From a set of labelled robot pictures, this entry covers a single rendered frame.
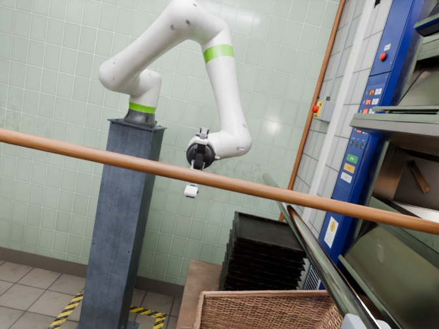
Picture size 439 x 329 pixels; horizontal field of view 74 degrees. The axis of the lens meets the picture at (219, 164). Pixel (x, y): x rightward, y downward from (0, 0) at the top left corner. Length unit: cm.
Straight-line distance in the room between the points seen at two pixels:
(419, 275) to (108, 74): 120
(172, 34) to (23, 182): 159
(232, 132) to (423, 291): 69
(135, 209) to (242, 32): 119
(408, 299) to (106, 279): 125
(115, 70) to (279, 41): 106
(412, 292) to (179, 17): 101
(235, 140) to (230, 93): 18
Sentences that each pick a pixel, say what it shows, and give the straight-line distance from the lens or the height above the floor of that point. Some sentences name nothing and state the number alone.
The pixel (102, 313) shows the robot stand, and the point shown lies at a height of 24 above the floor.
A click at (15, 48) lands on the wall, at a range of 228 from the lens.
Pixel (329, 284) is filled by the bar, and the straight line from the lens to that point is 42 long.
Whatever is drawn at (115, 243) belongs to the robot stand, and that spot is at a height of 63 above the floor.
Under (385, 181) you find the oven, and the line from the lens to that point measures 113.
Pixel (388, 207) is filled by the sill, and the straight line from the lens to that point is 103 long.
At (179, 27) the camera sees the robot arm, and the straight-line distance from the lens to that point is 105.
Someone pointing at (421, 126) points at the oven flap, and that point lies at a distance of 74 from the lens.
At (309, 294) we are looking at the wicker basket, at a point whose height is 81.
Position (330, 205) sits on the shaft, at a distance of 70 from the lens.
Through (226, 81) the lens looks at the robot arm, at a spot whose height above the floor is 145.
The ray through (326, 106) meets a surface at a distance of 160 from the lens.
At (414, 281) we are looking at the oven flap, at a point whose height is 104.
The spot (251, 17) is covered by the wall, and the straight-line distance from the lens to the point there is 194.
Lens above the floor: 135
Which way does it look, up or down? 10 degrees down
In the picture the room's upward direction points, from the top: 13 degrees clockwise
